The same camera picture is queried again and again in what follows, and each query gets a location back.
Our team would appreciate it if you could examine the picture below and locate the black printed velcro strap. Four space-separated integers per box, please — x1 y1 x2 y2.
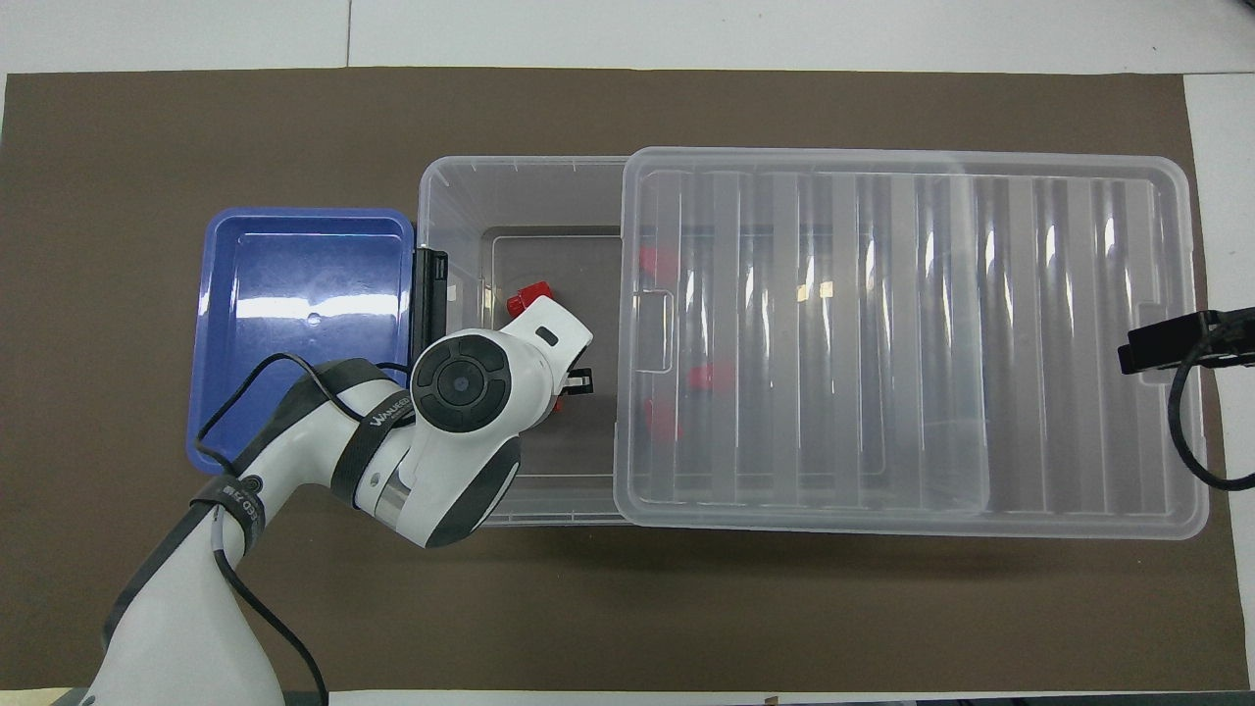
329 387 417 503

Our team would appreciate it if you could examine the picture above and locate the blue plastic tray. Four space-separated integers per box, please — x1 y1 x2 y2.
186 207 416 477

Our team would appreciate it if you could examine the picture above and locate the clear ribbed box lid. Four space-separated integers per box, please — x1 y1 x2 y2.
614 147 1210 541

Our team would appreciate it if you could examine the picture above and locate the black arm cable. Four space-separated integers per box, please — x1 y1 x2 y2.
1168 322 1255 492
196 351 415 706

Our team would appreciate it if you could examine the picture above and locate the black box latch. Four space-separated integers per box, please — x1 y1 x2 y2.
409 247 452 381

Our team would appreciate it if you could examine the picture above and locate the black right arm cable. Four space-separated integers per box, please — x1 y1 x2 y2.
1168 322 1255 492

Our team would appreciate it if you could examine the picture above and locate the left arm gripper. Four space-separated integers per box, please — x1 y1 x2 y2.
504 294 595 405

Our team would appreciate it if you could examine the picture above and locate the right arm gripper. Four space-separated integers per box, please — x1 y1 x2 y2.
1118 306 1255 377

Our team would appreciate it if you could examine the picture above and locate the brown table mat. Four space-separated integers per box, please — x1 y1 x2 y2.
0 67 1251 693

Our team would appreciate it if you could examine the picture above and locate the clear plastic storage box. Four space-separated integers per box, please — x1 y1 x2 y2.
418 155 993 528

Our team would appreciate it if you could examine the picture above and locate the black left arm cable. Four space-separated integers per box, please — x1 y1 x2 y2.
196 351 415 706

